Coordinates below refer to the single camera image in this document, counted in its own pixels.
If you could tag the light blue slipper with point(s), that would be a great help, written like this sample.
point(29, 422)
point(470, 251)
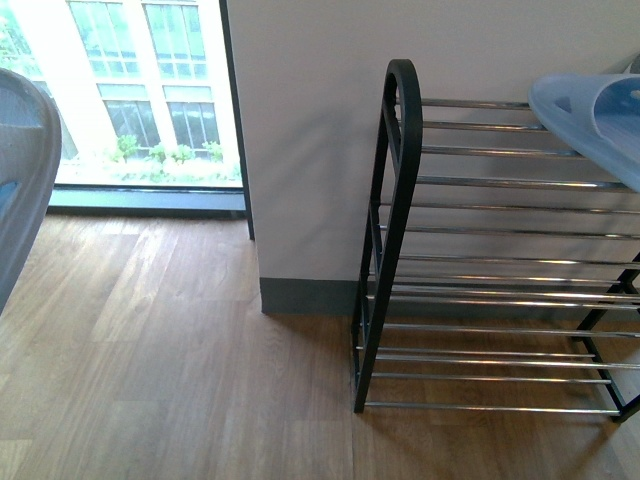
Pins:
point(596, 115)
point(31, 141)

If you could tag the black metal shoe rack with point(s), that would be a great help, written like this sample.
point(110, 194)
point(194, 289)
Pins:
point(500, 267)

